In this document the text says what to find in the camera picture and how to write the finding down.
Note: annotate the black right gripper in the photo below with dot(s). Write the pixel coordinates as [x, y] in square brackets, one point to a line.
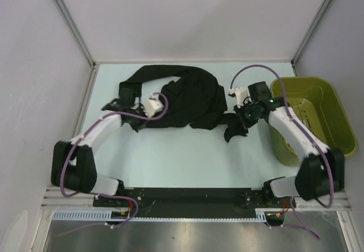
[239, 113]

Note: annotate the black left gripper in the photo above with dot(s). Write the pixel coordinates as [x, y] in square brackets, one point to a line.
[141, 108]

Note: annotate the black long sleeve shirt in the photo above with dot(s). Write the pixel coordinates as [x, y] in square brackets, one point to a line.
[195, 99]

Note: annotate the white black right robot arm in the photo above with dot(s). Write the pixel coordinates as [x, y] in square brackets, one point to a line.
[322, 169]

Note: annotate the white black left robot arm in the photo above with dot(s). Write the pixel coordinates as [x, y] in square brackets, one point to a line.
[73, 164]

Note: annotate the olive green plastic tub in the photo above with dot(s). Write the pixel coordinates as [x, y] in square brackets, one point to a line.
[318, 106]

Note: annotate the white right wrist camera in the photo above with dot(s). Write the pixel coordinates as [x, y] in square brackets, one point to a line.
[240, 93]

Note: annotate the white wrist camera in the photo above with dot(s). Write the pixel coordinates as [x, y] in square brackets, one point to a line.
[240, 93]
[153, 105]

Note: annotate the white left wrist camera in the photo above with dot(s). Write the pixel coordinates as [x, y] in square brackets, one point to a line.
[153, 105]

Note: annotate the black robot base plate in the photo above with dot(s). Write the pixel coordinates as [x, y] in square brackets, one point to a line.
[205, 203]

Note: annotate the aluminium frame rail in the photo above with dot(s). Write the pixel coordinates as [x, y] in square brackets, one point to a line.
[246, 197]

